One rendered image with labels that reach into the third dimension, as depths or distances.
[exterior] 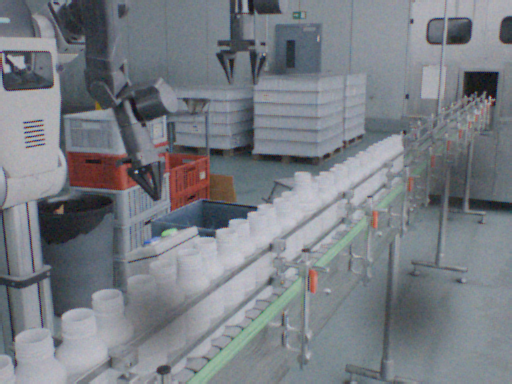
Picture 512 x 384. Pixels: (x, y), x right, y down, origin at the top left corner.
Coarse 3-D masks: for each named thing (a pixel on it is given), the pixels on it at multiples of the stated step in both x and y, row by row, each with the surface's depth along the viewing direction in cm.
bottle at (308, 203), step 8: (296, 176) 125; (304, 176) 124; (296, 184) 125; (304, 184) 124; (304, 192) 124; (312, 192) 125; (304, 200) 124; (312, 200) 124; (304, 208) 124; (312, 208) 125; (304, 216) 125; (312, 224) 126; (304, 232) 126; (312, 232) 127; (304, 240) 126; (312, 240) 128
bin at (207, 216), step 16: (192, 208) 198; (208, 208) 203; (224, 208) 200; (240, 208) 197; (256, 208) 194; (160, 224) 175; (176, 224) 173; (192, 224) 199; (208, 224) 204; (224, 224) 201
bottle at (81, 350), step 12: (72, 312) 66; (84, 312) 66; (72, 324) 63; (84, 324) 63; (72, 336) 63; (84, 336) 63; (96, 336) 66; (60, 348) 64; (72, 348) 63; (84, 348) 64; (96, 348) 64; (60, 360) 63; (72, 360) 63; (84, 360) 63; (96, 360) 64; (72, 372) 63; (84, 372) 63; (108, 372) 66
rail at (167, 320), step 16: (368, 176) 164; (304, 224) 120; (336, 224) 141; (320, 240) 130; (256, 256) 99; (208, 288) 85; (256, 288) 101; (192, 304) 81; (240, 304) 95; (160, 320) 74; (224, 320) 90; (144, 336) 71; (208, 336) 86; (96, 368) 63
